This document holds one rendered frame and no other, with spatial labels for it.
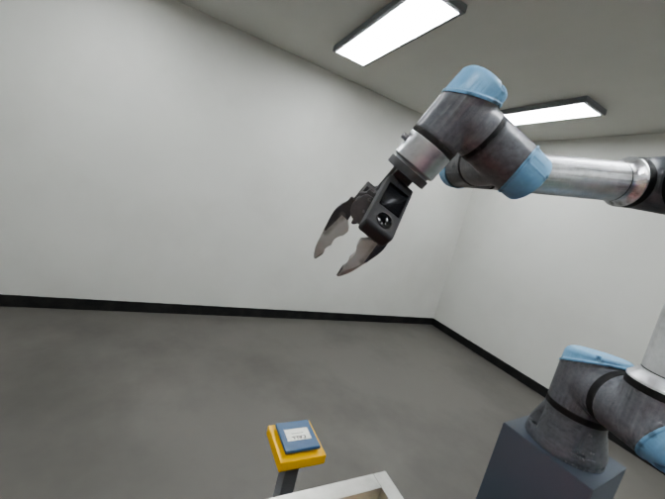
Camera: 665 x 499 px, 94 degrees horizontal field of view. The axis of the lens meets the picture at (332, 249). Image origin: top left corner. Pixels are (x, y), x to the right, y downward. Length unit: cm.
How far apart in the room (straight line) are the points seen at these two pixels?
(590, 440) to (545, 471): 11
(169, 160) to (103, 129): 57
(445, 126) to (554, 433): 69
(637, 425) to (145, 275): 364
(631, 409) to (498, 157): 50
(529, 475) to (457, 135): 74
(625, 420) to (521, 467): 26
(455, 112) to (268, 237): 338
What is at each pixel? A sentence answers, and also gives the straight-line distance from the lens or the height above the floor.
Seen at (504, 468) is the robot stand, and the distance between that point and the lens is 97.
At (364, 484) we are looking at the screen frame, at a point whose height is 99.
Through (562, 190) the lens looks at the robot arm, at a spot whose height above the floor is 173.
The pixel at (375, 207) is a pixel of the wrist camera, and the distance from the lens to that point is 43.
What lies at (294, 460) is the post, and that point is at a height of 95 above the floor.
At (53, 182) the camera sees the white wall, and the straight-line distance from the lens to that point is 371.
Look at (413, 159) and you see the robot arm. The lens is 48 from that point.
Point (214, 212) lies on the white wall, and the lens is 361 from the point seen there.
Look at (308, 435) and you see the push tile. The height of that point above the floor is 97.
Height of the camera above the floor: 161
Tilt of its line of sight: 9 degrees down
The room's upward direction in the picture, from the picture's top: 14 degrees clockwise
